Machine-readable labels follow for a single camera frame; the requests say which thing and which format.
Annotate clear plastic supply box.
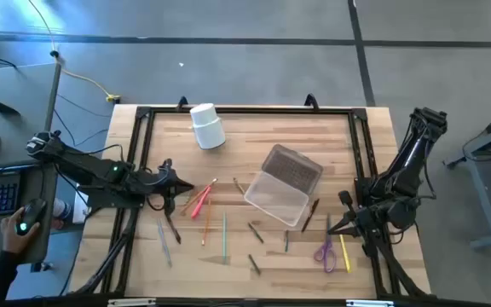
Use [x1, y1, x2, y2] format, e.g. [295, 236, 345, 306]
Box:
[243, 143, 325, 228]

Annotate dark metal pole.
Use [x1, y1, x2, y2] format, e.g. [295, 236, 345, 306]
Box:
[42, 49, 64, 133]

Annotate silver metal bracket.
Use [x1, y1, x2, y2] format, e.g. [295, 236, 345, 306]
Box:
[107, 298, 158, 307]
[345, 299, 396, 307]

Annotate yellow floor cable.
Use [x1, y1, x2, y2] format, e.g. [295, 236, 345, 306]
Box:
[26, 0, 122, 105]

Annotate dark brown pen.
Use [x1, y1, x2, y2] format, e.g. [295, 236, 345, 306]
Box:
[300, 198, 321, 234]

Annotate grey translucent pen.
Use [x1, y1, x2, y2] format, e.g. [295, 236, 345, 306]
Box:
[156, 218, 173, 269]

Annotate white box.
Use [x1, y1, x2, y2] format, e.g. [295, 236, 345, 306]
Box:
[72, 190, 90, 226]

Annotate white cup with blue label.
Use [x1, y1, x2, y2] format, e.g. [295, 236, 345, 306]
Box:
[52, 197, 72, 222]

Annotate black aluminium table frame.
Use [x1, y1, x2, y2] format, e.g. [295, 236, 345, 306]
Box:
[71, 94, 433, 299]

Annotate black pen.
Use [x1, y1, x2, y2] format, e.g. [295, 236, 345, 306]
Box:
[164, 211, 182, 246]

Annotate yellow pencil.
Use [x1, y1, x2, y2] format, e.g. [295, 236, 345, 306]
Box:
[338, 234, 352, 274]

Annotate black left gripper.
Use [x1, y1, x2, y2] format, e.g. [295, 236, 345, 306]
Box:
[142, 159, 195, 200]

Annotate person's hand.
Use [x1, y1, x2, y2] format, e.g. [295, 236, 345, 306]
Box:
[0, 207, 42, 256]

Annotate purple scissors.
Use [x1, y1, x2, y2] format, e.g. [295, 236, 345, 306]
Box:
[312, 212, 338, 274]

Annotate white cylindrical container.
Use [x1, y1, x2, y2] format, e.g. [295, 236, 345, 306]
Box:
[188, 102, 227, 151]

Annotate orange pencil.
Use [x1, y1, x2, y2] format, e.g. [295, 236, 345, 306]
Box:
[201, 198, 212, 247]
[180, 177, 219, 216]

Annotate grey desk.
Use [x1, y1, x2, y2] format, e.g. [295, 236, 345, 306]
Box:
[0, 62, 63, 274]

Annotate black computer mouse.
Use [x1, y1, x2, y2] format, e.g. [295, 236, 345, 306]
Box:
[14, 198, 47, 236]

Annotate flat black strap piece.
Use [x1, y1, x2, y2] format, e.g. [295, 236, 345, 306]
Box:
[0, 99, 21, 117]

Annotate pink highlighter pen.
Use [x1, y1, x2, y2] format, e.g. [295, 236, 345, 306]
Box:
[190, 183, 212, 220]

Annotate teal pencil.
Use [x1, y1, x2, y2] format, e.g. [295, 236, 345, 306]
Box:
[222, 211, 228, 264]

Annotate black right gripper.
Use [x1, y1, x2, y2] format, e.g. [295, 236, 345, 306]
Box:
[327, 199, 384, 240]

